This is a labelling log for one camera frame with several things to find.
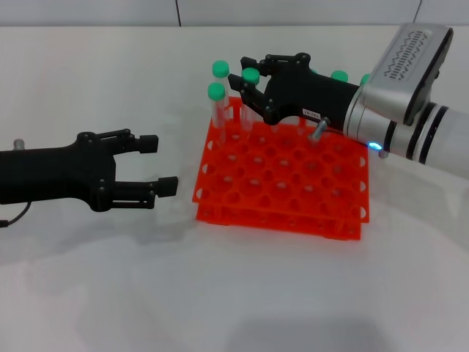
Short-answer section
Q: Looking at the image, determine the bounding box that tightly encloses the orange plastic test tube rack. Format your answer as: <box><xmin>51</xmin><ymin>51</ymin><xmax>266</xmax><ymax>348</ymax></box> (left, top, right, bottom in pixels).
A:
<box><xmin>191</xmin><ymin>97</ymin><xmax>371</xmax><ymax>243</ymax></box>

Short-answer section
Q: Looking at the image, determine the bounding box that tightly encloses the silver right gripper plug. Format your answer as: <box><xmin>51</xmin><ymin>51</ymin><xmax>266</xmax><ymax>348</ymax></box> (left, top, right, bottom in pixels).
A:
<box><xmin>310</xmin><ymin>117</ymin><xmax>331</xmax><ymax>142</ymax></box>

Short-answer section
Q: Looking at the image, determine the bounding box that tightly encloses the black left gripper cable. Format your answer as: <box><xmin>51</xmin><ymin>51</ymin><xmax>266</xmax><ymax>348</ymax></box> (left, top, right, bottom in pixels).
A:
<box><xmin>0</xmin><ymin>203</ymin><xmax>32</xmax><ymax>229</ymax></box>

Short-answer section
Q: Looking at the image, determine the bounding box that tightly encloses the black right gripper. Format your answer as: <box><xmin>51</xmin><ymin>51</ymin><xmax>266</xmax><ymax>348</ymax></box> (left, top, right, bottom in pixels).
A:
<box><xmin>227</xmin><ymin>51</ymin><xmax>359</xmax><ymax>132</ymax></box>

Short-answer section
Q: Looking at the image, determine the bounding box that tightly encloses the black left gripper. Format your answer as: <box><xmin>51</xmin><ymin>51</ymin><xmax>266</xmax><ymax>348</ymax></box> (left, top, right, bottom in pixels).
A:
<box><xmin>0</xmin><ymin>128</ymin><xmax>180</xmax><ymax>213</ymax></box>

